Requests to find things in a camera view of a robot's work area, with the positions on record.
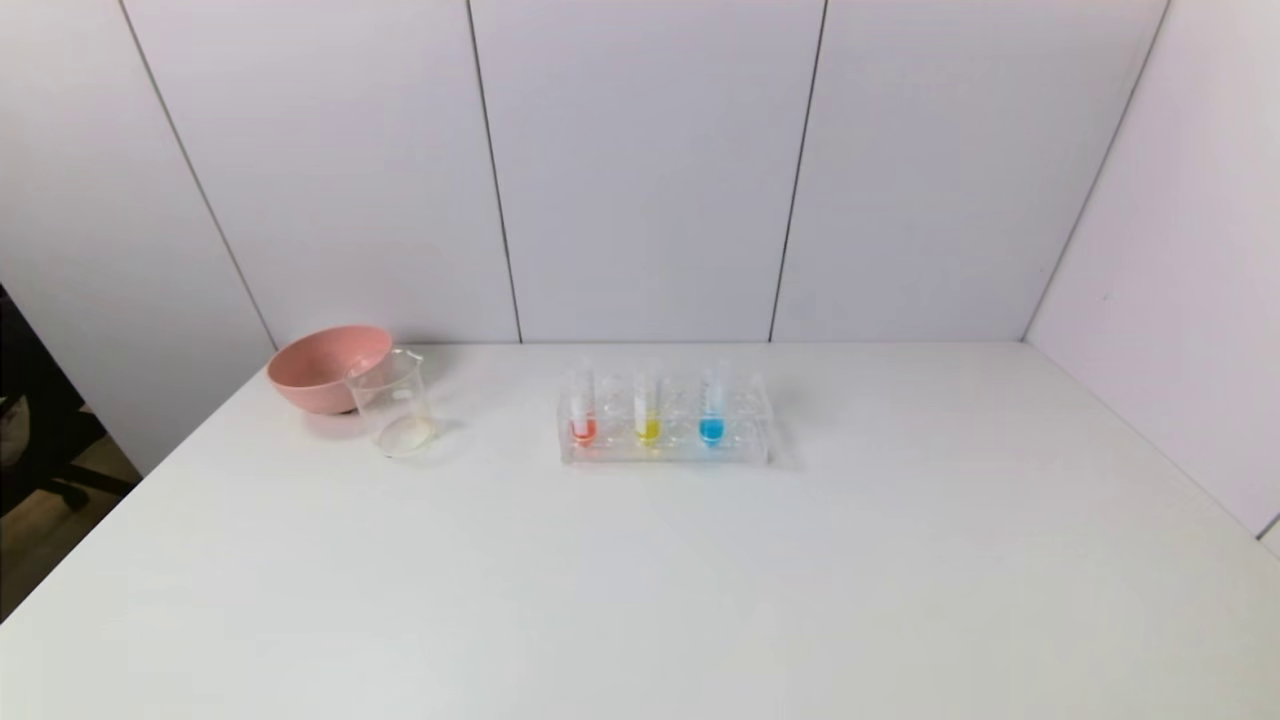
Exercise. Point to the test tube with yellow pigment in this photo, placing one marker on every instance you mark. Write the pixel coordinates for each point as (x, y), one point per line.
(648, 428)

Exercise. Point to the test tube with red pigment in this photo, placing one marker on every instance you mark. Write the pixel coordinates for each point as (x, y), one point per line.
(584, 428)

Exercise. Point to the test tube with blue pigment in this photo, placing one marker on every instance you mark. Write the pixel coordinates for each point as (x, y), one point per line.
(711, 428)

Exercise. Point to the clear acrylic test tube rack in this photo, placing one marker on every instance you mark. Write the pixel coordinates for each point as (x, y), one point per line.
(680, 450)

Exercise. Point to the clear glass beaker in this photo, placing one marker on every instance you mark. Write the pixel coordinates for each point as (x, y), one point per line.
(400, 410)

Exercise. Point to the pink plastic bowl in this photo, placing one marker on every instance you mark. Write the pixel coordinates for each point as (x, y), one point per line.
(315, 375)

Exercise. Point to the black chair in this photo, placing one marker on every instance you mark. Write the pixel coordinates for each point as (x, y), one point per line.
(30, 380)

